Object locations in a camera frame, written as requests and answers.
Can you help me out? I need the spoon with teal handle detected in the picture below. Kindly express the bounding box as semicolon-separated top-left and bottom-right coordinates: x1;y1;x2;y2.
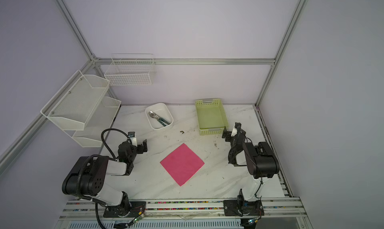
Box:
149;111;165;126

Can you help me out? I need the fork with teal handle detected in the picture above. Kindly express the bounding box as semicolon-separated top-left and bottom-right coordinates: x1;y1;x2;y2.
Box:
156;116;171;126

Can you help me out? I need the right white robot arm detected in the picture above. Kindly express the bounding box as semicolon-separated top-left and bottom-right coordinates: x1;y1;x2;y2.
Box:
222;123;280;217

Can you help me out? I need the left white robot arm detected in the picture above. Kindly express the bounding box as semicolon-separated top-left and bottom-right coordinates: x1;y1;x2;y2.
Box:
62;128;148;217

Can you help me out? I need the green perforated plastic basket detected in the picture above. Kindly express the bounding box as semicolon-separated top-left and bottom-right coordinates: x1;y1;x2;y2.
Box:
195;98;229;136

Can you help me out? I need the white mesh lower shelf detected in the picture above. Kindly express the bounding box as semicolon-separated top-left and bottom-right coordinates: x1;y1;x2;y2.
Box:
71;97;121;148

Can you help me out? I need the white plastic tray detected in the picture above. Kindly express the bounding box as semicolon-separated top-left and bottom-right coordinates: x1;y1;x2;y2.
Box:
145;103;174;132

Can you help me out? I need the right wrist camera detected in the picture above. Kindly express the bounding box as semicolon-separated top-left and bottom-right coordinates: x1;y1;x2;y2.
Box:
231;122;242;137

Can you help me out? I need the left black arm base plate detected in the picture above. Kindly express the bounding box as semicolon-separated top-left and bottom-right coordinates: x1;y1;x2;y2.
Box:
103;201;147;218

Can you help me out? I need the white wire wall basket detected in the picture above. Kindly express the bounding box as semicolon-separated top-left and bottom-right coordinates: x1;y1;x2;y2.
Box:
104;54;156;86

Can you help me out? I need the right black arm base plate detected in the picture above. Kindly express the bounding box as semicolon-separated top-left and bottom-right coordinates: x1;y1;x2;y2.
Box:
223;200;265;217

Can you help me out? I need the aluminium front rail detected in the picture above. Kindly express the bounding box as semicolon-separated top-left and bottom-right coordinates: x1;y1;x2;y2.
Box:
59;197;308;221

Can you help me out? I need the aluminium frame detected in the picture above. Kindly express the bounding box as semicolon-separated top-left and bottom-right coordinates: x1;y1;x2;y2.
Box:
1;0;308;176

